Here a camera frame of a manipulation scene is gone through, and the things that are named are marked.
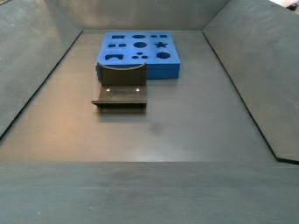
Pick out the blue foam shape-sorter block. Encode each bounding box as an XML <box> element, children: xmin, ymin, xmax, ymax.
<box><xmin>96</xmin><ymin>31</ymin><xmax>180</xmax><ymax>80</ymax></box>

